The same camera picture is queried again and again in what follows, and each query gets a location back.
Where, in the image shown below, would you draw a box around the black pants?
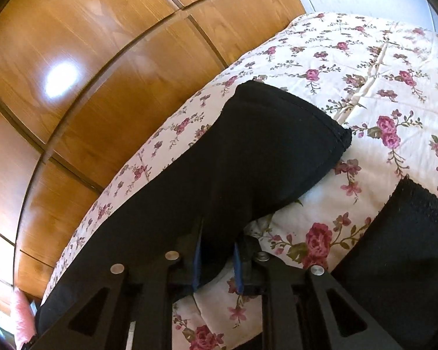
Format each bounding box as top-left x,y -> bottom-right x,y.
34,80 -> 438,350

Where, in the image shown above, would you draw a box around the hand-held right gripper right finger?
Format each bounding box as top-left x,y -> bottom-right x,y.
234,235 -> 403,350

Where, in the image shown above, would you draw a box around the floral bedspread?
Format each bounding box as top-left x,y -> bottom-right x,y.
40,12 -> 438,350

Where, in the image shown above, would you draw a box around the pink pillow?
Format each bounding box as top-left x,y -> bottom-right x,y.
12,286 -> 39,350

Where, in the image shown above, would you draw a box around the wooden wardrobe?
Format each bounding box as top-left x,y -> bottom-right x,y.
0,0 -> 307,316

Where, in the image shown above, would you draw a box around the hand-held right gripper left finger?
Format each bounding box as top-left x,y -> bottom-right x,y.
28,217 -> 205,350

